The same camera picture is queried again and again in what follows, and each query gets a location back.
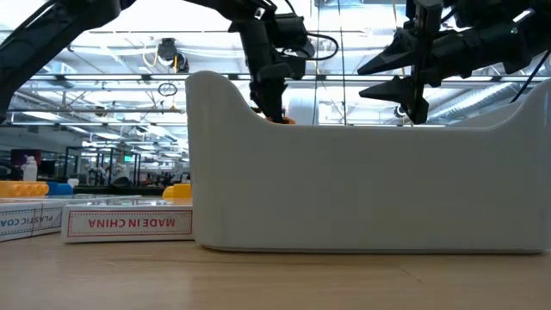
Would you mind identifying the hanging wire loop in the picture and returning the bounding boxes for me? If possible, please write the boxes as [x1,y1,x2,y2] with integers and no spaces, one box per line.
[157,82,179,98]

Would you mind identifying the blue toy brick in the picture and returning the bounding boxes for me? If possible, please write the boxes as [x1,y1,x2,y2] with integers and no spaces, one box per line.
[46,182,74,196]

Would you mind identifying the long yellow toy brick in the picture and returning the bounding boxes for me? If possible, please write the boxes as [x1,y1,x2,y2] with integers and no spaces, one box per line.
[0,180,50,198]

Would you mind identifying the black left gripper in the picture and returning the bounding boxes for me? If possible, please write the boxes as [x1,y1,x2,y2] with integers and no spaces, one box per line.
[227,19,307,124]

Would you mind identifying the dark monitor screen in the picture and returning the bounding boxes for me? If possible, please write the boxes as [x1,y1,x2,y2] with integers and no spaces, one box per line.
[10,149,43,167]

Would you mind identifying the blue-printed playing card box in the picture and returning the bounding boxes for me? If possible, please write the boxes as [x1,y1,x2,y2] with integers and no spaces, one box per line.
[0,195,143,244]

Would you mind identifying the white building column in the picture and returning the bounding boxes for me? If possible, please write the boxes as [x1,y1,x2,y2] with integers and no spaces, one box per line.
[286,88,320,127]

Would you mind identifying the short yellow toy brick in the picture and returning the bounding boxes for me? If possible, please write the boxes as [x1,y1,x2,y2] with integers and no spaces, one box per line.
[162,183,193,201]

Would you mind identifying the black rack frame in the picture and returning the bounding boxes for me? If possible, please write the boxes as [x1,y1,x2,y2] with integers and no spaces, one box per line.
[64,146,141,187]

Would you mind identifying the white plastic bin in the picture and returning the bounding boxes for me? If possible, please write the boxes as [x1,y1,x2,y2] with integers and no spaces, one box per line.
[184,71,551,254]

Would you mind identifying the orange foam die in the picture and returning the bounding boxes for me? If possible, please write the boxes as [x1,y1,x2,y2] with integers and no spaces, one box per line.
[252,107,297,126]

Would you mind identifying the black ceiling cable reel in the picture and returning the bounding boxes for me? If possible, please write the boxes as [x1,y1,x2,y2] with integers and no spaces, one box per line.
[156,37,191,74]

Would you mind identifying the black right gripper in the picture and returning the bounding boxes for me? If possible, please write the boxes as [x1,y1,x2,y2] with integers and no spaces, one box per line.
[356,0,473,125]

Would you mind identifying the thin black tether cable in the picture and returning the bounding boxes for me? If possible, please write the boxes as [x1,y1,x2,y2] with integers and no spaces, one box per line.
[510,49,551,104]

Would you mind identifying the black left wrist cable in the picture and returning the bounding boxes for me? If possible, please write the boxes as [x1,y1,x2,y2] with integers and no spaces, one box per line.
[282,0,340,61]

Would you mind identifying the white plastic bottle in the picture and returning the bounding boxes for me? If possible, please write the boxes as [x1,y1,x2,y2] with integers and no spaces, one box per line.
[21,155,39,183]

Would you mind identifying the red-printed playing card box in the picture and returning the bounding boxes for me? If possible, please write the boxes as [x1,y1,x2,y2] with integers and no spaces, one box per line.
[61,204,195,245]

